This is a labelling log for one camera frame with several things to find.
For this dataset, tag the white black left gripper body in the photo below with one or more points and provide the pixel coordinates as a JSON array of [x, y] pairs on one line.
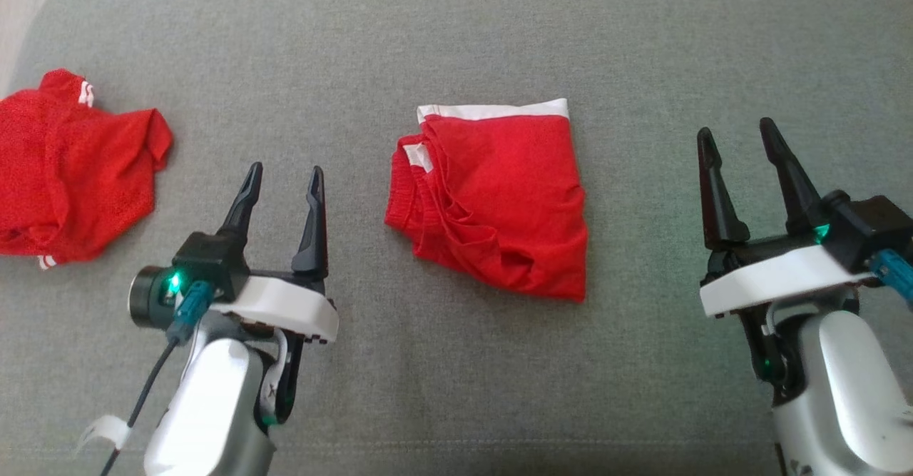
[[285, 305]]

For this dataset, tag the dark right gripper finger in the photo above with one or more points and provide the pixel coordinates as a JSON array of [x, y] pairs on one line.
[[717, 198], [792, 180]]

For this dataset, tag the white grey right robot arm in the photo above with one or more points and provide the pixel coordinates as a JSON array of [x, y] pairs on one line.
[[842, 404]]

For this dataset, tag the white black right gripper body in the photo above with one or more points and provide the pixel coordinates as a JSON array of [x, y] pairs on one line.
[[770, 280]]

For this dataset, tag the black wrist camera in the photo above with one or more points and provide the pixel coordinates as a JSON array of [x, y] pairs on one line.
[[866, 230], [200, 269]]

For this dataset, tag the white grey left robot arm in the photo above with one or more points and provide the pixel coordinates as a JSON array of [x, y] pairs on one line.
[[207, 404]]

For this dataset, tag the grey fabric sofa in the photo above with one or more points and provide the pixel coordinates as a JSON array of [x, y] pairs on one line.
[[456, 33]]

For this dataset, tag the red garment with white band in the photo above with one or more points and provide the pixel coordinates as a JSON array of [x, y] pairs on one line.
[[499, 198]]

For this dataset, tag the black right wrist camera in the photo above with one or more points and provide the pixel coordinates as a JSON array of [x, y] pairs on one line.
[[866, 230]]

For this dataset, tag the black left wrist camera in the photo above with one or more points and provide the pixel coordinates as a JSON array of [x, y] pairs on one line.
[[200, 269]]

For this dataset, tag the red white basketball jersey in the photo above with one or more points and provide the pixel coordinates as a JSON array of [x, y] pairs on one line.
[[64, 169]]

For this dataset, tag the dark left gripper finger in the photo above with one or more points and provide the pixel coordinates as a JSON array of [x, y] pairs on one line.
[[242, 201], [312, 226]]

